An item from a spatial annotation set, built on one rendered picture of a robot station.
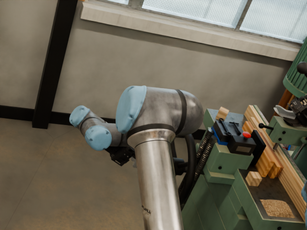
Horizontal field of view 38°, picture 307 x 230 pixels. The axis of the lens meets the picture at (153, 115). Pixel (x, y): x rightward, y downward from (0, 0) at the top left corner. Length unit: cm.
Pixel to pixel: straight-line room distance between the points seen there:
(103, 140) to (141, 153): 40
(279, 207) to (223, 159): 24
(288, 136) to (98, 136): 66
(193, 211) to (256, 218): 44
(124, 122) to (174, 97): 14
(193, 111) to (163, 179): 20
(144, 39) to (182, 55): 29
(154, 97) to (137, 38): 174
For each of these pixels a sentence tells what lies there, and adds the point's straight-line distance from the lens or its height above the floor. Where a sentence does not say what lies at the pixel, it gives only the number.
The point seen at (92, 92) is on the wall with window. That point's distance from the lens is 291.
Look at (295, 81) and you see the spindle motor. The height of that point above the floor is 124.
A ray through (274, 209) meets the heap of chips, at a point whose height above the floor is 91.
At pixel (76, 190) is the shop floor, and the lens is 257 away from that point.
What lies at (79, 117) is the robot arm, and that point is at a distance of 149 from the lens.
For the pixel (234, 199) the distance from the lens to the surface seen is 157.
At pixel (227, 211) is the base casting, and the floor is 76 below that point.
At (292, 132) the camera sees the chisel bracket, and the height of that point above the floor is 105.
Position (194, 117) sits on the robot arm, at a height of 121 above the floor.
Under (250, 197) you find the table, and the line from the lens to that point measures 149.
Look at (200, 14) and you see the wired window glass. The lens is 290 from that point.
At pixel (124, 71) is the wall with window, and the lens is 287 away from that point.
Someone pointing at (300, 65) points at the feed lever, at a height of 134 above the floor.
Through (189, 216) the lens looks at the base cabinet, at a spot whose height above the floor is 53.
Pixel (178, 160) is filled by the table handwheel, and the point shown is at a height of 84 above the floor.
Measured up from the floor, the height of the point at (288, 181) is 93.
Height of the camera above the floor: 174
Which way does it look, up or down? 31 degrees down
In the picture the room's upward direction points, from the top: 21 degrees clockwise
